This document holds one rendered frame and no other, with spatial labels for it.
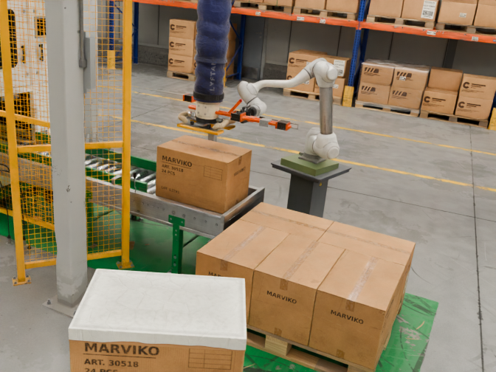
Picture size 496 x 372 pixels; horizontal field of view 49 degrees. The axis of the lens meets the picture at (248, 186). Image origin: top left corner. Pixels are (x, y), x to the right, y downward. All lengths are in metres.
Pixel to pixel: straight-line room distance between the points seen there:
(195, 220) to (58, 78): 1.38
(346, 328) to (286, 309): 0.37
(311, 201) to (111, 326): 2.87
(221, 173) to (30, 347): 1.65
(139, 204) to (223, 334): 2.38
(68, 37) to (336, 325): 2.23
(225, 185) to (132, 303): 1.96
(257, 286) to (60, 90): 1.63
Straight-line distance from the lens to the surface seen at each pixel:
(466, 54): 12.05
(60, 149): 3.44
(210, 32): 3.84
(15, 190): 3.95
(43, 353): 3.57
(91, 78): 3.40
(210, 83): 3.91
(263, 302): 3.38
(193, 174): 4.00
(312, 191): 4.52
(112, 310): 2.05
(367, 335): 3.24
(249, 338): 3.61
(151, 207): 4.12
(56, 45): 3.31
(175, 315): 2.02
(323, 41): 12.34
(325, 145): 4.29
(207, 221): 3.89
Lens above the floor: 2.17
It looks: 21 degrees down
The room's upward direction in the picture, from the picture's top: 5 degrees clockwise
